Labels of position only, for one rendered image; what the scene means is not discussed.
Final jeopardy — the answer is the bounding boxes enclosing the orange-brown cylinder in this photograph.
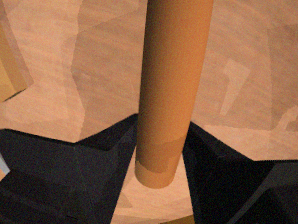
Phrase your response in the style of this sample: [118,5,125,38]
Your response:
[134,0,213,189]

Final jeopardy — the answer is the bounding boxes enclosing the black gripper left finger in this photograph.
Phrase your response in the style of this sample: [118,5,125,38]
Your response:
[0,113,138,224]

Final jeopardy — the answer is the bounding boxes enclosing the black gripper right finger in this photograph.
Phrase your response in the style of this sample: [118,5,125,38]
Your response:
[181,121,298,224]

